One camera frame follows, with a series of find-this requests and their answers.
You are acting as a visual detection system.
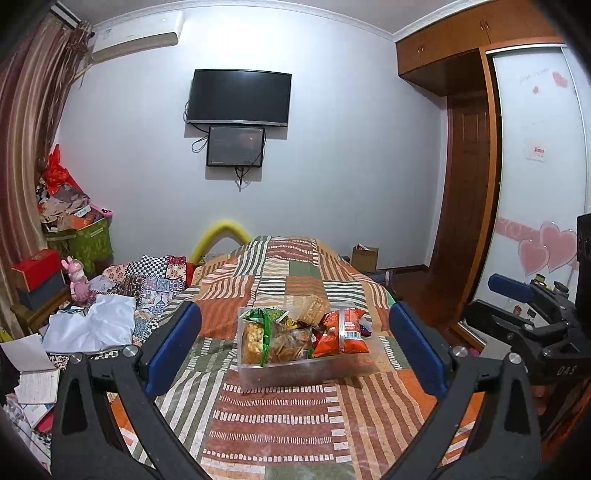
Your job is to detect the red plastic bag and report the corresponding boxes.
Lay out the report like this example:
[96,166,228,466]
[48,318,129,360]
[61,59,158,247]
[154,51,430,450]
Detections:
[44,144,75,195]

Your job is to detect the checkered patterned quilt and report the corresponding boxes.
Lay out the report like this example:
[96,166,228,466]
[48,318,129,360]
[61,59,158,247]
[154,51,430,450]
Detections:
[99,255,197,344]

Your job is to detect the wooden wardrobe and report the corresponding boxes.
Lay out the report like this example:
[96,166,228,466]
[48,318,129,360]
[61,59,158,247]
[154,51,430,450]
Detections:
[394,14,566,352]

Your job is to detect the red gift box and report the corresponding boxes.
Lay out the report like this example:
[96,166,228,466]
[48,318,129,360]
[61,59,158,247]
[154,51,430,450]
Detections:
[10,249,65,292]

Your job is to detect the cardboard box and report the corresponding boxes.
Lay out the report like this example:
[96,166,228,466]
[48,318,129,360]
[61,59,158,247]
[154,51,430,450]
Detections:
[352,244,380,274]

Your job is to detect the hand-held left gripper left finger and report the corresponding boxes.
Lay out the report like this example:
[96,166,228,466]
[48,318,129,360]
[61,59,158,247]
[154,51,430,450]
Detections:
[51,301,211,480]

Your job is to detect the striped patchwork bedspread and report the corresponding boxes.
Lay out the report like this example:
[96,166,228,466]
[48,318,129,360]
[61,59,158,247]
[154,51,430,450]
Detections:
[106,235,481,480]

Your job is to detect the pink plush toy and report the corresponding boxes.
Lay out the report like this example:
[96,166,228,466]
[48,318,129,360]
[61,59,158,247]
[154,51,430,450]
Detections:
[61,256,93,305]

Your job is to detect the small black wall monitor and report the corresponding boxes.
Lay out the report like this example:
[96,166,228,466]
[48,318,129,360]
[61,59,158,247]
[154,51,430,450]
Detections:
[206,126,265,168]

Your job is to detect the green snack packet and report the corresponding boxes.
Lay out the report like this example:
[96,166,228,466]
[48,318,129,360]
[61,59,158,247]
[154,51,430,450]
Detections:
[239,306,289,368]

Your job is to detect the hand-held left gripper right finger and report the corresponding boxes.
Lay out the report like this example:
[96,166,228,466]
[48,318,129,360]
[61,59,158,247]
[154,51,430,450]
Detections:
[383,302,541,480]

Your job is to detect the red chip packet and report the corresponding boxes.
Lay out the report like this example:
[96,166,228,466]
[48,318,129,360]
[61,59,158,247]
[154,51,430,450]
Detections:
[313,308,371,359]

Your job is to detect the green storage box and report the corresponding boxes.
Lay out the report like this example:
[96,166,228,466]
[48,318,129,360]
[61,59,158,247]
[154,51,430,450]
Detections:
[48,217,114,275]

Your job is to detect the wooden side table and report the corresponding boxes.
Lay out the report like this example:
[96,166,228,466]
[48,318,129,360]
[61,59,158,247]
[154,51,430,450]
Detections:
[10,295,72,335]

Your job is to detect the clear packet of orange snack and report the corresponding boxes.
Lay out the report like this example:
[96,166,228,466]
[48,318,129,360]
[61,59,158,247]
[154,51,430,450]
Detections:
[270,324,313,364]

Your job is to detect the grey box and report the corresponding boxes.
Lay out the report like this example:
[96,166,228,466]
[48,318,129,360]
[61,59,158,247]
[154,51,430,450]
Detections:
[18,274,68,311]

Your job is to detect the yellow foam tube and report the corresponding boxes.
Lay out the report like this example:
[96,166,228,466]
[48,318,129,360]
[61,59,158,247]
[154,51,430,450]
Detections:
[190,220,252,264]

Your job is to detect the brown striped curtain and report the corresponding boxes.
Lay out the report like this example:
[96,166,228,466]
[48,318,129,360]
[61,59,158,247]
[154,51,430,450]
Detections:
[0,9,93,342]

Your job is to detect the open notebook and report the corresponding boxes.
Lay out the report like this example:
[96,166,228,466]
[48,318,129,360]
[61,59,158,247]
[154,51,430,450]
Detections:
[0,335,62,406]

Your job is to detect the white air conditioner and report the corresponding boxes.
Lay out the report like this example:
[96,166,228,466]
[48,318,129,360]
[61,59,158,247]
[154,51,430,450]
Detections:
[90,11,185,63]

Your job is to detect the white cloth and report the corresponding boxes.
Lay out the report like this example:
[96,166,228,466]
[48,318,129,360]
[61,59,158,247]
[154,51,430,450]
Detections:
[41,294,137,355]

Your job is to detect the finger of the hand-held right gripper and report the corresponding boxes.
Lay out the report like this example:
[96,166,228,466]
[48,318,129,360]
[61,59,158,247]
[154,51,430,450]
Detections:
[461,300,575,352]
[488,273,575,308]

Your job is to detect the clear plastic container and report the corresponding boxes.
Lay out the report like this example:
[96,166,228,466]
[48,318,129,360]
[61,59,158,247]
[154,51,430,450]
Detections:
[237,302,374,391]

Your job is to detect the black wall television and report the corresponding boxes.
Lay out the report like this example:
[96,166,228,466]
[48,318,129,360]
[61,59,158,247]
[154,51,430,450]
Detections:
[185,69,293,127]

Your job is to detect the white sliding door with hearts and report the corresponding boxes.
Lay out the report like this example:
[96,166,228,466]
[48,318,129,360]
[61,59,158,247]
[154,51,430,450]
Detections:
[475,44,585,315]

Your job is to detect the round cracker packet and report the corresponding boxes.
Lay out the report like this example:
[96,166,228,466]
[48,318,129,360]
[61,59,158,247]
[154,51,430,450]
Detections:
[295,294,331,328]

